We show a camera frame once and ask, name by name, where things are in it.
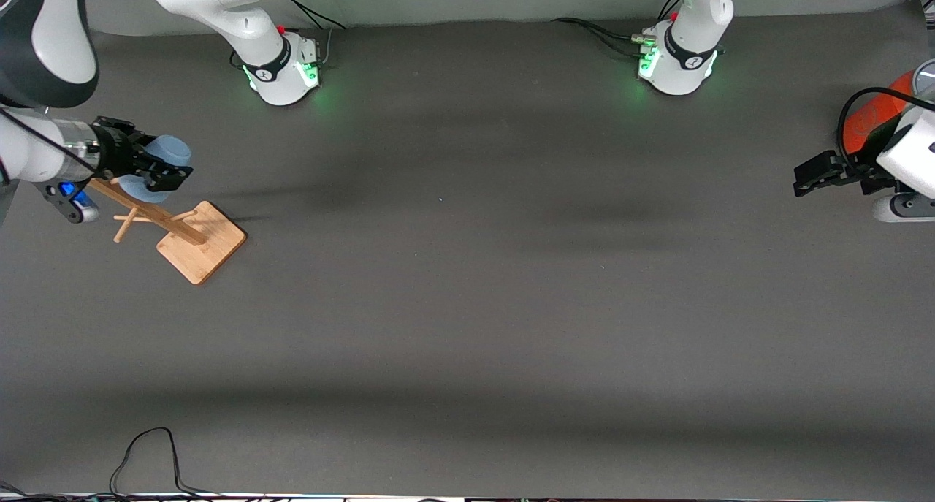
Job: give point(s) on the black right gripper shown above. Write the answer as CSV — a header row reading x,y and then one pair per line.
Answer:
x,y
117,150

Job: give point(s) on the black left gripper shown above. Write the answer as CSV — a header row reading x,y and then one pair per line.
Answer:
x,y
860,172

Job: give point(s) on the light blue cup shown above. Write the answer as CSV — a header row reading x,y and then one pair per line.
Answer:
x,y
175,150

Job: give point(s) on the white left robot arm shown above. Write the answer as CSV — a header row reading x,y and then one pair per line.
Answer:
x,y
690,56

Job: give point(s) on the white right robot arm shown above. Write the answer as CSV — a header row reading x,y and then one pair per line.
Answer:
x,y
241,20

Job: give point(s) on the orange cylindrical can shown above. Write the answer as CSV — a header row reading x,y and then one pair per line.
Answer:
x,y
865,126

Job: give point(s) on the wooden mug tree stand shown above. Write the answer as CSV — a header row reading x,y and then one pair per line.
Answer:
x,y
201,246

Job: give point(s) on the dark grey table mat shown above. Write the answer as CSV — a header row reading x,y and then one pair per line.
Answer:
x,y
467,341

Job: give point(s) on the aluminium frame rail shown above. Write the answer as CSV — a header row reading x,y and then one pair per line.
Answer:
x,y
926,4

